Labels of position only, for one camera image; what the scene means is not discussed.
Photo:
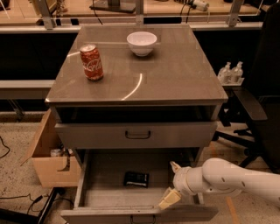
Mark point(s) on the open lower grey drawer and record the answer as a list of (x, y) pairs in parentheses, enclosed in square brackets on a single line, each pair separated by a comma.
[(102, 198)]

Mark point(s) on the black office chair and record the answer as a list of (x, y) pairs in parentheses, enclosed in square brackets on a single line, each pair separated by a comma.
[(258, 98)]

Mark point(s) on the clear pump bottle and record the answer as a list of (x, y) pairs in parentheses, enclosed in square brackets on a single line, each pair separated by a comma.
[(236, 72), (224, 74)]

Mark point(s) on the left clear pump bottle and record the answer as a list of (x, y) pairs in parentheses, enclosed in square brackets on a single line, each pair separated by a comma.
[(224, 74)]

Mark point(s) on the right clear pump bottle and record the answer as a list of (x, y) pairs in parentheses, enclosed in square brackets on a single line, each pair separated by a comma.
[(236, 72)]

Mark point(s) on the white ceramic bowl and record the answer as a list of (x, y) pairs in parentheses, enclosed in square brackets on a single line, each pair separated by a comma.
[(141, 43)]

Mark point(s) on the upper grey drawer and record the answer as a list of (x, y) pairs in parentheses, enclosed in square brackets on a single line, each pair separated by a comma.
[(136, 135)]

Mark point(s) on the white power adapter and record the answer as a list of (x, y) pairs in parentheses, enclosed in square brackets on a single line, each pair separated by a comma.
[(200, 5)]

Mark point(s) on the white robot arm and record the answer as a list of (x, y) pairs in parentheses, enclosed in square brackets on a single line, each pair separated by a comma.
[(218, 176)]

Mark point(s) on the black monitor stand base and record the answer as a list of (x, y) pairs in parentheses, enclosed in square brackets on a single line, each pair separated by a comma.
[(113, 5)]

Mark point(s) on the red coca-cola can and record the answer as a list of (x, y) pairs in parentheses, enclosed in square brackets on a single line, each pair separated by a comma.
[(91, 62)]

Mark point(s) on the dark blueberry rxbar wrapper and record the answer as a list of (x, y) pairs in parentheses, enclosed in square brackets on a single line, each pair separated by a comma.
[(136, 179)]

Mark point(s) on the grey metal drawer cabinet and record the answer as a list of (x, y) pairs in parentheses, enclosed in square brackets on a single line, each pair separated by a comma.
[(175, 83)]

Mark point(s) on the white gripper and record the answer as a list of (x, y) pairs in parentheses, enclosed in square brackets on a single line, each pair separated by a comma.
[(180, 178)]

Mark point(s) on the brown cardboard box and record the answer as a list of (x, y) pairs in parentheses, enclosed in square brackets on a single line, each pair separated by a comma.
[(61, 171)]

